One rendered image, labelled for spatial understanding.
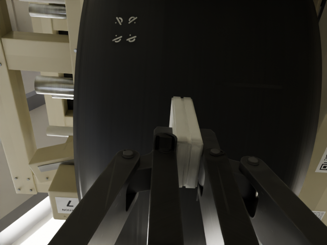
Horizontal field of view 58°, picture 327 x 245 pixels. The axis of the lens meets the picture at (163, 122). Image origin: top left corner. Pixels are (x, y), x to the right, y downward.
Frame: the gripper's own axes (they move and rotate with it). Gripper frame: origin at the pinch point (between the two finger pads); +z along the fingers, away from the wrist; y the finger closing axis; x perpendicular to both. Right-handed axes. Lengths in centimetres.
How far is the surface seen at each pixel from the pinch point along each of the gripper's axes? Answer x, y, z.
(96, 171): -10.1, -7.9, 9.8
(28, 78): -276, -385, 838
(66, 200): -59, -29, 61
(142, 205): -13.7, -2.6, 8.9
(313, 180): -23.6, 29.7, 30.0
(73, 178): -54, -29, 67
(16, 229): -332, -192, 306
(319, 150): -16.4, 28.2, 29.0
